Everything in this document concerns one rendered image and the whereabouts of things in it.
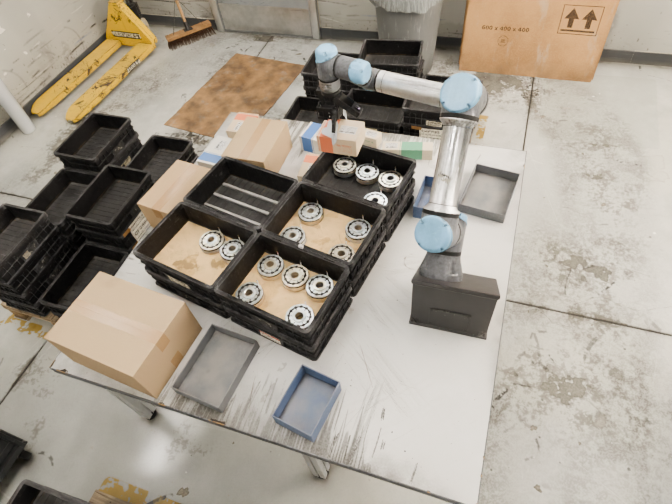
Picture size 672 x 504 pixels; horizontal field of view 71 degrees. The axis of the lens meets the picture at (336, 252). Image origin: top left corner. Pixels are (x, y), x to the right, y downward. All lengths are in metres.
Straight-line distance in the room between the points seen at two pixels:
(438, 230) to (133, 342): 1.08
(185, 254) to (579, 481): 1.92
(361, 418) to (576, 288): 1.63
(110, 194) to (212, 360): 1.43
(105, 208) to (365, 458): 1.97
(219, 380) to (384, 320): 0.64
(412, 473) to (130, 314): 1.09
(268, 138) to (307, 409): 1.28
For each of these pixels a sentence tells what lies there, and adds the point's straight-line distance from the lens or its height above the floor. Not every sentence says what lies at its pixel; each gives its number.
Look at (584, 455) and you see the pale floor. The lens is 2.52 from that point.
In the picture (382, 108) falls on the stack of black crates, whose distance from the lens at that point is 3.25.
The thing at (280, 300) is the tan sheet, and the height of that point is 0.83.
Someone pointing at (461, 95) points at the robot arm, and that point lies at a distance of 1.48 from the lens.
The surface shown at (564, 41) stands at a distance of 4.25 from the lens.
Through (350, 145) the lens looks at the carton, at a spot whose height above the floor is 1.10.
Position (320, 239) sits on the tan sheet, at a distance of 1.90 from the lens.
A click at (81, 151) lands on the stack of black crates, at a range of 3.40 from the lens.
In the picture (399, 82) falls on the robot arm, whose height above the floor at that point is 1.35.
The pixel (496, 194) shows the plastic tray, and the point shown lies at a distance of 2.25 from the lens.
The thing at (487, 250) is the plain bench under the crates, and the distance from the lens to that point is 2.04.
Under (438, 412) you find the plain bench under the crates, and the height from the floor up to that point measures 0.70.
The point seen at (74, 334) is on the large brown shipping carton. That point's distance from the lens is 1.91.
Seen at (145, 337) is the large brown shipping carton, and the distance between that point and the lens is 1.77.
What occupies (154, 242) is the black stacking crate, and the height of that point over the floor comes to 0.89.
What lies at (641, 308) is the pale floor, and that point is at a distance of 2.97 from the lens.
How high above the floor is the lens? 2.30
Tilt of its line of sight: 52 degrees down
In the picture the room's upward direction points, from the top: 9 degrees counter-clockwise
